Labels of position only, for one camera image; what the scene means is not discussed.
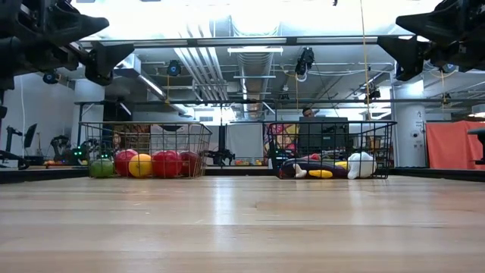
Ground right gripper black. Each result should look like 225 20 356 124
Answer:
377 0 485 82

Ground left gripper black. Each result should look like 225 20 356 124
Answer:
0 0 136 90

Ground red toy tomato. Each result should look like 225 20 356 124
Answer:
113 149 139 177

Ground orange toy citrus fruit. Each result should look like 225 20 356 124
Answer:
127 152 154 179

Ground white toy garlic bulb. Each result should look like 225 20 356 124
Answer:
346 151 378 180

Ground bright red toy apple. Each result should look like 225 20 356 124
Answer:
151 149 183 179

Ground dark red round toy fruit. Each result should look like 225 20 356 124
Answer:
180 150 204 177

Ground purple toy eggplant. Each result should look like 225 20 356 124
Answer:
280 158 349 180

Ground yellow toy corn cob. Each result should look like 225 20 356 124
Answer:
308 169 334 180

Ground black monitor on arm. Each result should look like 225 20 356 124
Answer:
5 123 38 152

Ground white round column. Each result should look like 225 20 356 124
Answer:
71 78 106 152
392 81 427 168

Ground orange-red hanging cloth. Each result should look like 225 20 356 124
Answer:
425 120 485 170

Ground black monitor back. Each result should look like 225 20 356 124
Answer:
298 116 349 149

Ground black background stand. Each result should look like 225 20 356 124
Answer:
199 105 236 165

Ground white ceiling light fixture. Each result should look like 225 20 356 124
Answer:
227 46 284 55

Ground bronze wire basket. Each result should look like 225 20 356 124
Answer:
78 121 213 180

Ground black distant frame beam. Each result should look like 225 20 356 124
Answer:
74 97 485 106

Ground black wire basket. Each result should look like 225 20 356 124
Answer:
264 120 398 180

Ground grey overhead frame beam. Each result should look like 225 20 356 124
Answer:
79 36 399 49

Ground silver ribbed ceiling duct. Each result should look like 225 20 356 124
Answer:
236 52 274 121

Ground colourful wall poster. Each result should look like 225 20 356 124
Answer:
264 123 300 152

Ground black table frame rails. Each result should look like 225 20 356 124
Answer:
0 165 485 185

